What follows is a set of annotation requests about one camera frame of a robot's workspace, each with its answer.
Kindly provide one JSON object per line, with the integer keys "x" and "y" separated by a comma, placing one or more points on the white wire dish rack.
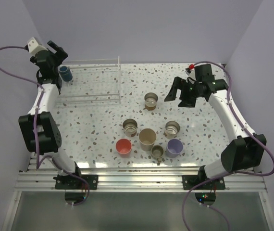
{"x": 95, "y": 82}

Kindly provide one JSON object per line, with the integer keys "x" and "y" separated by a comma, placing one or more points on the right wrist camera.
{"x": 189, "y": 72}

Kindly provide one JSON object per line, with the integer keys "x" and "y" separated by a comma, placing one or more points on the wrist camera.
{"x": 189, "y": 72}
{"x": 34, "y": 46}

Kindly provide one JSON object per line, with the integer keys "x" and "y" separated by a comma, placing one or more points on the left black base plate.
{"x": 77, "y": 183}

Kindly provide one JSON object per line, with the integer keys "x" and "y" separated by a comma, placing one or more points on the steel cup with brown sleeve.
{"x": 150, "y": 101}

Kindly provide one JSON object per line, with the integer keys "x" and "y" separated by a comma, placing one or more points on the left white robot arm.
{"x": 39, "y": 129}

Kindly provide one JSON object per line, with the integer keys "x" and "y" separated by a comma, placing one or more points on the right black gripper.
{"x": 177, "y": 83}

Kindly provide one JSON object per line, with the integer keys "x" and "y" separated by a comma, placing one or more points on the beige tall cup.
{"x": 147, "y": 138}

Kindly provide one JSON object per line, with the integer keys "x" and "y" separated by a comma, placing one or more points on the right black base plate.
{"x": 203, "y": 183}

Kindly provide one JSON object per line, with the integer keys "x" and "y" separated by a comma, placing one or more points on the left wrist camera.
{"x": 34, "y": 46}

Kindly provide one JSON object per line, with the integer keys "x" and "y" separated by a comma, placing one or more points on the purple cup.
{"x": 174, "y": 148}

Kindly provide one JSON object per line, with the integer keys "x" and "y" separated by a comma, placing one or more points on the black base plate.
{"x": 77, "y": 183}
{"x": 203, "y": 183}

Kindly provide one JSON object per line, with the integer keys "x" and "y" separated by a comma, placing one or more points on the small olive mug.
{"x": 157, "y": 152}

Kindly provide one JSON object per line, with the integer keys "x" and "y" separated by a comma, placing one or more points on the aluminium rail frame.
{"x": 142, "y": 178}

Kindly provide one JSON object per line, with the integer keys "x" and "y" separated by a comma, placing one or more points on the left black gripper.
{"x": 60, "y": 56}

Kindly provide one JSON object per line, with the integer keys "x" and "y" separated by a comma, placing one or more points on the blue cup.
{"x": 65, "y": 73}

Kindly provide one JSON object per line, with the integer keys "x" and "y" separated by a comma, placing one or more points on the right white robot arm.
{"x": 245, "y": 148}

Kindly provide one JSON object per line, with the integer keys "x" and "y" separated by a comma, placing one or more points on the red cup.
{"x": 123, "y": 147}

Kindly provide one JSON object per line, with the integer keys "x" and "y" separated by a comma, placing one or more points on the steel cup right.
{"x": 172, "y": 129}

